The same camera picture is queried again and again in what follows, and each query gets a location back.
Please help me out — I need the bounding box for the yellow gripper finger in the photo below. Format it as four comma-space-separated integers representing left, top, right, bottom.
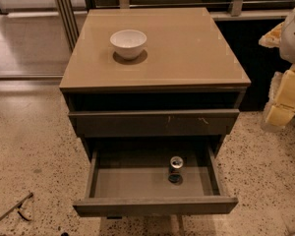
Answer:
259, 23, 283, 48
265, 64, 295, 127

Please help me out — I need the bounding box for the redbull can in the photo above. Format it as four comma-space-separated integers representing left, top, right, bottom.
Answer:
169, 156, 184, 174

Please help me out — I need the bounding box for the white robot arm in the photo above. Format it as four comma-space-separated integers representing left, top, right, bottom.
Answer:
259, 8, 295, 132

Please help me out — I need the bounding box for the grey drawer cabinet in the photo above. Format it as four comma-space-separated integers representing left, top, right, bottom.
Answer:
60, 8, 250, 151

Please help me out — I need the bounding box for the closed grey top drawer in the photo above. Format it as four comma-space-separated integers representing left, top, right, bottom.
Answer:
69, 109, 239, 138

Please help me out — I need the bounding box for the open middle drawer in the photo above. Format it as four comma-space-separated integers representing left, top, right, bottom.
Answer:
74, 149, 238, 217

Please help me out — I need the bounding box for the white ceramic bowl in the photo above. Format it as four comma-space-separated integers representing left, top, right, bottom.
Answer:
110, 29, 148, 60

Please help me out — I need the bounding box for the metal rod on floor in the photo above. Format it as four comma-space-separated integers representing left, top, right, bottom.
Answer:
0, 192, 33, 222

